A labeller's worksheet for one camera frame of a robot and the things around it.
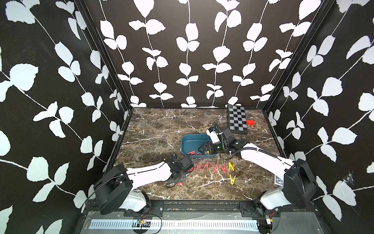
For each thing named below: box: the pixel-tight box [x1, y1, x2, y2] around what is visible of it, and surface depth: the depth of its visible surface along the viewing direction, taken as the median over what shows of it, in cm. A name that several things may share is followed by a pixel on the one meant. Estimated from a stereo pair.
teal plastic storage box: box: [180, 133, 217, 159], surface depth 101 cm
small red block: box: [245, 119, 255, 126], surface depth 113 cm
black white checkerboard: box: [226, 104, 248, 135], surface depth 113 cm
